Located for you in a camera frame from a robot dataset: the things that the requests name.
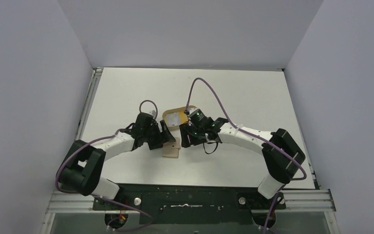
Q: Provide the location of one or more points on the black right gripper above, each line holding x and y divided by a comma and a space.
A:
186, 135

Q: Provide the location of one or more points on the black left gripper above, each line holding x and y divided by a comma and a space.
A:
160, 134

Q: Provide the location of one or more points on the beige leather card holder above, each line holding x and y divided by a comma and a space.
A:
171, 150

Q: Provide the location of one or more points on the light blue ID card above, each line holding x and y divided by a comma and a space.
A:
173, 119

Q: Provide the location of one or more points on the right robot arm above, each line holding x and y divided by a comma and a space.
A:
282, 156

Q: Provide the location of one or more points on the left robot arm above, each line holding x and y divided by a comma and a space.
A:
80, 171

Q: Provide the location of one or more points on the gold card with black stripe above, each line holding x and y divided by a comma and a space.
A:
183, 117

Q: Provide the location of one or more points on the beige oval tray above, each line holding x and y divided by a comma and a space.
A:
180, 109

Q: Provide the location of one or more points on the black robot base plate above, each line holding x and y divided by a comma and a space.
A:
177, 204

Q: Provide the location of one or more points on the aluminium table edge rail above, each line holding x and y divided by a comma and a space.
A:
97, 72

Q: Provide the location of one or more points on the aluminium front frame rail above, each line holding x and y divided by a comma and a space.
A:
308, 201

